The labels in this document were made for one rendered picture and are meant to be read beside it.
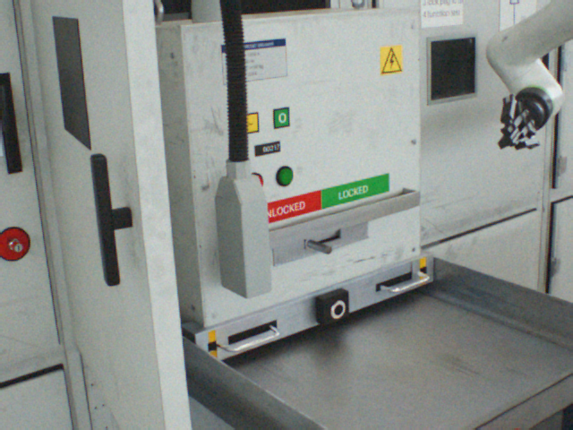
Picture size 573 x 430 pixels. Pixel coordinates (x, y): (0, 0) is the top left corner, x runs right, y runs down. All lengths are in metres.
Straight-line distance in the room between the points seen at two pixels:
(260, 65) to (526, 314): 0.64
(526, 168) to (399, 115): 0.84
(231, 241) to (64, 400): 0.52
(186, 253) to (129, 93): 0.53
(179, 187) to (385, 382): 0.44
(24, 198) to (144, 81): 0.63
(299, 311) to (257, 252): 0.24
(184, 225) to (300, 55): 0.32
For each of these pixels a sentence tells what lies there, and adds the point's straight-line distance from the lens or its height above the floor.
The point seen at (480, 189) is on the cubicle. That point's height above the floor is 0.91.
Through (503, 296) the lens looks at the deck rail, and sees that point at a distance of 1.48.
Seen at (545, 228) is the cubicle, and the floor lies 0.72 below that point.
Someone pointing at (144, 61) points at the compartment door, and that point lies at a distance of 0.77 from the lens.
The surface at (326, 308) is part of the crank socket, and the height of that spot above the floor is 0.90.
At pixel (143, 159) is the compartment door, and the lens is 0.78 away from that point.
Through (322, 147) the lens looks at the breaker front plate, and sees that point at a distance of 1.33.
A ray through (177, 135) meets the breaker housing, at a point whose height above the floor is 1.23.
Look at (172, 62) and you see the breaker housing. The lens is 1.19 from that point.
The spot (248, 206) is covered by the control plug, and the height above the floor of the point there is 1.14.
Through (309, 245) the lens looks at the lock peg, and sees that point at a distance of 1.34.
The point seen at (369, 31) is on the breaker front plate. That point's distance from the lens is 1.38.
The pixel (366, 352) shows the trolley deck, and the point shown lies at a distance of 1.34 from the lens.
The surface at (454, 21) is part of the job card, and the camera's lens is 1.92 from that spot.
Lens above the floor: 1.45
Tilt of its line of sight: 17 degrees down
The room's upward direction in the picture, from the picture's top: 3 degrees counter-clockwise
